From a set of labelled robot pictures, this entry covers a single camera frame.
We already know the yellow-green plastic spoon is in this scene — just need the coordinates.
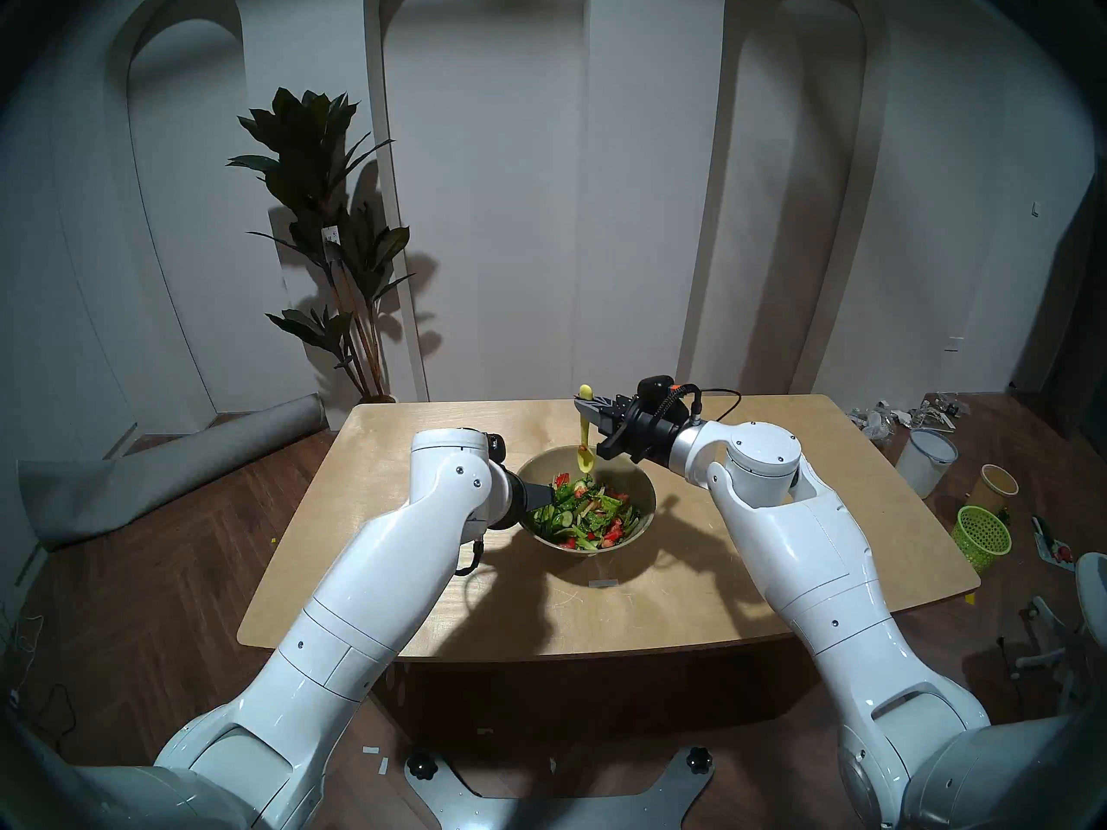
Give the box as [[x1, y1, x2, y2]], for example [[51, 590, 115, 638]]
[[574, 384, 600, 477]]

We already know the white packet with red print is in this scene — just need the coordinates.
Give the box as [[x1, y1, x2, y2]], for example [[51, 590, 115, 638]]
[[1030, 514, 1078, 572]]

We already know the rolled grey mat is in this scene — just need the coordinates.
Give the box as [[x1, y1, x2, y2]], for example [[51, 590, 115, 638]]
[[16, 393, 330, 552]]

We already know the white office chair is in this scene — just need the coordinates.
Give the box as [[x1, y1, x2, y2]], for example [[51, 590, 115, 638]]
[[1011, 551, 1107, 718]]

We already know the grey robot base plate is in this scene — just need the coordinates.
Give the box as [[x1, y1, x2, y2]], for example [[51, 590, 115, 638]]
[[404, 745, 716, 830]]

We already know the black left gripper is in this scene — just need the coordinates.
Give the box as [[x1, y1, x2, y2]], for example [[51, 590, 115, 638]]
[[496, 466, 560, 533]]

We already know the pile of white trash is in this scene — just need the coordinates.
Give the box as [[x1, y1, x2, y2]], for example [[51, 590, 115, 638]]
[[847, 393, 970, 441]]

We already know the beige salad bowl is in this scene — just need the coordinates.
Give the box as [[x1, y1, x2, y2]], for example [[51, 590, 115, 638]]
[[515, 445, 657, 558]]

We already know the white bucket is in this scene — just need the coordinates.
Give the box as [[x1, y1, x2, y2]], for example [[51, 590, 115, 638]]
[[893, 428, 960, 500]]

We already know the green plastic basket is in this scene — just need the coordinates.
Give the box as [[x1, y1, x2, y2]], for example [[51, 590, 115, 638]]
[[949, 504, 1014, 573]]

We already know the tan paper cup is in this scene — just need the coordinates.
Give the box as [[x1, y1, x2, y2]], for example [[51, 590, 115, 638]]
[[968, 463, 1021, 514]]

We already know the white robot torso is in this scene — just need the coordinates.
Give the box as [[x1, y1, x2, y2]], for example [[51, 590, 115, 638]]
[[0, 714, 1107, 830]]

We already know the tall dark-leaved potted plant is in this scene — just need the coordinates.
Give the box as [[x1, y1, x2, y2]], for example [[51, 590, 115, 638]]
[[226, 86, 417, 404]]

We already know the mixed green salad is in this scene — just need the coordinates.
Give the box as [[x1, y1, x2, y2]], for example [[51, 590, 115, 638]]
[[529, 472, 643, 552]]

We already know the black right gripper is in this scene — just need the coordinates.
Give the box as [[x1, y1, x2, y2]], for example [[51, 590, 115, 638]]
[[575, 393, 694, 469]]

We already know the dark grey door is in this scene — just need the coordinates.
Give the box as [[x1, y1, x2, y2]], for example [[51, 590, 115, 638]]
[[1008, 176, 1107, 440]]

